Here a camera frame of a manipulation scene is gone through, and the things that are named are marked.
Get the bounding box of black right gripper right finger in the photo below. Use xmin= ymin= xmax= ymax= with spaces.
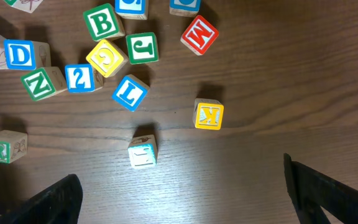
xmin=283 ymin=153 xmax=358 ymax=223

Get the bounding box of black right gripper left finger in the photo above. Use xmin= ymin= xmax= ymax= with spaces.
xmin=0 ymin=174 xmax=83 ymax=224

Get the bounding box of green R block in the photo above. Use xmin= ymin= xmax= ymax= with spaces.
xmin=0 ymin=130 xmax=28 ymax=164

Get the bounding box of yellow G block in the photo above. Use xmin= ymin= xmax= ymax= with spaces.
xmin=86 ymin=39 xmax=129 ymax=78

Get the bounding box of blue T block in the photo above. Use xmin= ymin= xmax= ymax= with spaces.
xmin=127 ymin=134 xmax=158 ymax=169

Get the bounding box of green N block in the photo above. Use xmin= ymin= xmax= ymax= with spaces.
xmin=21 ymin=67 xmax=67 ymax=101

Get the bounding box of blue 2 block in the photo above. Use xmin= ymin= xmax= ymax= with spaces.
xmin=65 ymin=63 xmax=104 ymax=93

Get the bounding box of yellow K block right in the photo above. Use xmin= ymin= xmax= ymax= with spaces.
xmin=193 ymin=98 xmax=224 ymax=130

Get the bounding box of blue 1 block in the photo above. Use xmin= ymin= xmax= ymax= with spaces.
xmin=112 ymin=74 xmax=150 ymax=111

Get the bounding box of blue D block centre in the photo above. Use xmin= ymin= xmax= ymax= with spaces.
xmin=4 ymin=39 xmax=51 ymax=70

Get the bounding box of blue d block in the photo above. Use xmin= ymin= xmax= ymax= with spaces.
xmin=4 ymin=39 xmax=51 ymax=70
xmin=170 ymin=0 xmax=201 ymax=17

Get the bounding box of green J block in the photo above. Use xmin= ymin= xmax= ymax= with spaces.
xmin=126 ymin=32 xmax=159 ymax=65

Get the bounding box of green B block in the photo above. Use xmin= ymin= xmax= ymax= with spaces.
xmin=83 ymin=3 xmax=126 ymax=42

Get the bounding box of red M block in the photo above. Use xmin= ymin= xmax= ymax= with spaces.
xmin=180 ymin=15 xmax=219 ymax=55

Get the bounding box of green 4 block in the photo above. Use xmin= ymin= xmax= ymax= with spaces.
xmin=4 ymin=0 xmax=43 ymax=13

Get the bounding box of blue 5 block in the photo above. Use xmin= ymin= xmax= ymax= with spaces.
xmin=115 ymin=0 xmax=149 ymax=20

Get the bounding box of blue D block right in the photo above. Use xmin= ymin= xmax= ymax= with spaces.
xmin=170 ymin=0 xmax=201 ymax=17

